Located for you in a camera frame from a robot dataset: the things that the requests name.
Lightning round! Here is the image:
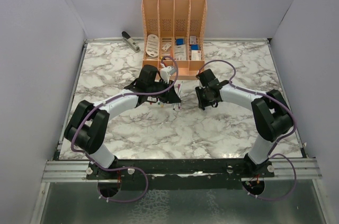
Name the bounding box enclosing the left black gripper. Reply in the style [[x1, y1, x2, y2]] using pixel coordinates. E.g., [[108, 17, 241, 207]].
[[147, 78, 181, 104]]

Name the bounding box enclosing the dark red tip pen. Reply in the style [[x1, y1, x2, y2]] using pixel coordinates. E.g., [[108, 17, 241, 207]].
[[177, 82, 183, 110]]

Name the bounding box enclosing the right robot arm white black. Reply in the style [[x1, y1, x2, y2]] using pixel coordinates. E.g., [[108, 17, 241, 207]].
[[195, 69, 294, 177]]

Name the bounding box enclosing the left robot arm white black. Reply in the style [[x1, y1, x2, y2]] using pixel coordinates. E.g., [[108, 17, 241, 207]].
[[64, 65, 181, 179]]

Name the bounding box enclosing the white label box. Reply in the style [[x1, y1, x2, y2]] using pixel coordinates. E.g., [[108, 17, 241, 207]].
[[191, 50, 202, 61]]

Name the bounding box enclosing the white paper packet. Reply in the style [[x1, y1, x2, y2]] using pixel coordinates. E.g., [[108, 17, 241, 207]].
[[174, 44, 187, 61]]

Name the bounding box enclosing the oval barcode card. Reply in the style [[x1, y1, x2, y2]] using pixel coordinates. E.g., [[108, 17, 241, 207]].
[[145, 34, 159, 57]]

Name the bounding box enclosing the blue eraser box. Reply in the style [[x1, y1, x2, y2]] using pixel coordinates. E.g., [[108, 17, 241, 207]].
[[175, 38, 185, 46]]

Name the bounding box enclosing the orange desk organizer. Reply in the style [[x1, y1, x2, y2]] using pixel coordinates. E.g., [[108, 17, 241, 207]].
[[141, 0, 207, 80]]

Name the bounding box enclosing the black grey stapler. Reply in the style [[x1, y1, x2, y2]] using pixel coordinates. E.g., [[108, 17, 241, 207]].
[[121, 31, 140, 52]]

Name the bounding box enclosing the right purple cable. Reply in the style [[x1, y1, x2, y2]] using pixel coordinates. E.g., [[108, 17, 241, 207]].
[[197, 59, 297, 201]]

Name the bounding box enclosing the purple cable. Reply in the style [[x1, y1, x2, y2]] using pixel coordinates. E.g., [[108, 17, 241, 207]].
[[69, 56, 180, 203], [197, 59, 297, 201]]

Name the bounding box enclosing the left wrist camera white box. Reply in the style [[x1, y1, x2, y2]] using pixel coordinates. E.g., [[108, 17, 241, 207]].
[[160, 66, 176, 83]]

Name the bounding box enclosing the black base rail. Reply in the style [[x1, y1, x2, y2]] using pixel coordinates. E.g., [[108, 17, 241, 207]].
[[86, 158, 274, 191]]

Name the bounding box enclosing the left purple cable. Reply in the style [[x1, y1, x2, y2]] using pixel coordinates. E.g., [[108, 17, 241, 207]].
[[69, 56, 180, 203]]

